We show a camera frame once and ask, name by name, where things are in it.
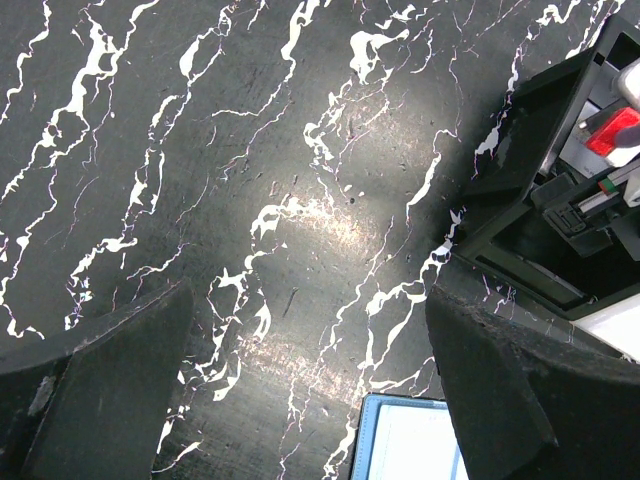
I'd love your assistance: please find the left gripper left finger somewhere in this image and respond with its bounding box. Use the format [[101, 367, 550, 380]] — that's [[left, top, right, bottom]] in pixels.
[[1, 279, 194, 479]]

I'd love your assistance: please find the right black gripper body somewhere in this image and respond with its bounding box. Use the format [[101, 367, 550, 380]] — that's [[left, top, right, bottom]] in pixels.
[[530, 60, 639, 258]]

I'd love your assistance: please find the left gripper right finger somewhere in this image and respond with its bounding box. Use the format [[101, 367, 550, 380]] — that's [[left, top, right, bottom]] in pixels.
[[425, 286, 639, 479]]

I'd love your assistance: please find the three-compartment black white tray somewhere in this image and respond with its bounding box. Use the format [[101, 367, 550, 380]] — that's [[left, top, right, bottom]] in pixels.
[[458, 15, 639, 360]]

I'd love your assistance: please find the blue leather card holder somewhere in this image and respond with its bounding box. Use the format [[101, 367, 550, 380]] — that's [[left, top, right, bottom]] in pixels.
[[350, 394, 468, 480]]

